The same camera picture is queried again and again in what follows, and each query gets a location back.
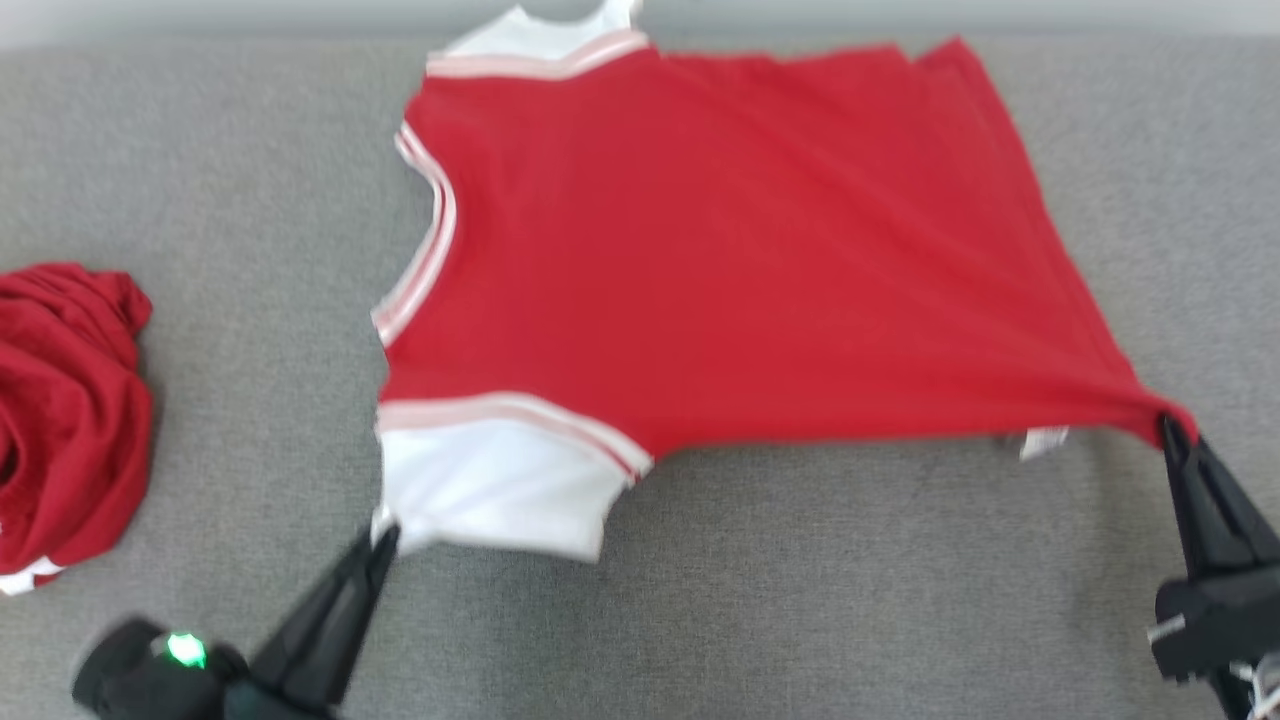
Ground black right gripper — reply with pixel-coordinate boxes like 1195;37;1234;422
1149;414;1280;720

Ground red white basketball jersey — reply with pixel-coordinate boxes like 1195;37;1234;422
370;0;1199;565

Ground red white Bulls shorts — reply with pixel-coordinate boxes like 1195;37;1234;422
0;262;157;599

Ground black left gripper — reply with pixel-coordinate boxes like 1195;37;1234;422
225;527;402;720

